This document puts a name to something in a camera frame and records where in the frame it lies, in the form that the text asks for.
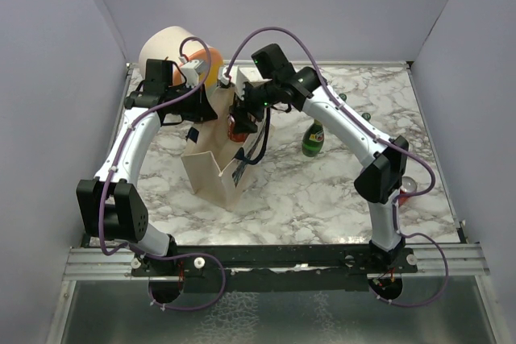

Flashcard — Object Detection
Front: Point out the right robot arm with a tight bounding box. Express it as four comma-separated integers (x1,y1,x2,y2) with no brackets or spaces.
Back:
218,44,408,272

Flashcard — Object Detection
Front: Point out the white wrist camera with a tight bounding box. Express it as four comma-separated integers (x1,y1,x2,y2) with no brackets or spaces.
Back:
180,60,209,89
218,66,249,101

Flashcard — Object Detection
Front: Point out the red cola can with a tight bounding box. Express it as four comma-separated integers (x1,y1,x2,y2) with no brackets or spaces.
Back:
227,114,248,143
398,176,418,206

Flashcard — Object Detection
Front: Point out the beige canvas tote bag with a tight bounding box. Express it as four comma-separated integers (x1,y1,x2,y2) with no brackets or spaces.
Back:
181,85,265,210

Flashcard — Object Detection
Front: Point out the white round drawer box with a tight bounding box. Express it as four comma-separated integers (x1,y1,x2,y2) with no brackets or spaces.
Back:
138,26,223,97

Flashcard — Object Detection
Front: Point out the clear Chang bottle near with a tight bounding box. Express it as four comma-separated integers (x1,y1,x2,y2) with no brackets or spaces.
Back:
361,112,372,122

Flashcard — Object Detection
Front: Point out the red cola can lying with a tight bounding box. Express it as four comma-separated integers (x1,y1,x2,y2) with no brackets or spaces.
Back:
398,176,418,206

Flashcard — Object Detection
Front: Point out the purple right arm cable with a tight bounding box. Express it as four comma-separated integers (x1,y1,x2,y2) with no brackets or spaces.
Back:
220,27,451,308

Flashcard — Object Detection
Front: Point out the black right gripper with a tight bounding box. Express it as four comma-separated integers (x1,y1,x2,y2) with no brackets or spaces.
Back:
227,78,279,134

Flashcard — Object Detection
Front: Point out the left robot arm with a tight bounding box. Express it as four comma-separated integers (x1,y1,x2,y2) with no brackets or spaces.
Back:
76,56,218,276

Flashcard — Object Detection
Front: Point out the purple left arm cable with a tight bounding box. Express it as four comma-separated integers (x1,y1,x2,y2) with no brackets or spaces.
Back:
98,36,227,313

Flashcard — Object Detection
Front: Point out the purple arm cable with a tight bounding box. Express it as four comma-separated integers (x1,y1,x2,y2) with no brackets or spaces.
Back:
98,36,227,313
220,27,451,308

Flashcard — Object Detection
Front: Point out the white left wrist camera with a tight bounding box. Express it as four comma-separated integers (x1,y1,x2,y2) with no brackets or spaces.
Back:
180,60,209,89

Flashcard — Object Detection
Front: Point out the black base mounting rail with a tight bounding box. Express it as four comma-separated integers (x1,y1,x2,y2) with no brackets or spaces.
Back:
129,244,418,293

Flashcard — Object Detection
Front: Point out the green Perrier bottle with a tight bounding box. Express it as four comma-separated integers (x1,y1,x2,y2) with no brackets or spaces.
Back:
302,120,325,157

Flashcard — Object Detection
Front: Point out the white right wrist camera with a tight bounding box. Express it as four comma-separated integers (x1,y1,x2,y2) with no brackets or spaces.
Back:
218,66,249,101

